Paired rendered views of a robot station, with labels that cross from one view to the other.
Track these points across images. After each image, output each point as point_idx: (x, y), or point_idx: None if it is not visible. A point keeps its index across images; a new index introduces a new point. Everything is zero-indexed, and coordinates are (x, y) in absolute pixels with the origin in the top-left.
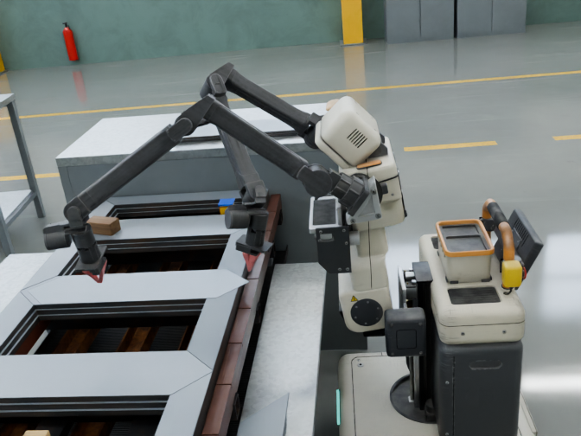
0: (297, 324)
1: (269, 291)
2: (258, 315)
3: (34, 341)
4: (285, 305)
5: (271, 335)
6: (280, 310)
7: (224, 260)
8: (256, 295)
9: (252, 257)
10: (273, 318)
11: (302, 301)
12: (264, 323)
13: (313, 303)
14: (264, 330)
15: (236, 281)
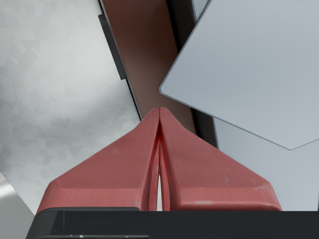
0: (15, 84)
1: (159, 178)
2: (100, 22)
3: None
4: (95, 145)
5: (64, 15)
6: (97, 124)
7: (307, 190)
8: (129, 83)
9: (91, 182)
10: (98, 89)
11: (64, 171)
12: (114, 65)
13: (32, 175)
14: (96, 35)
15: (222, 74)
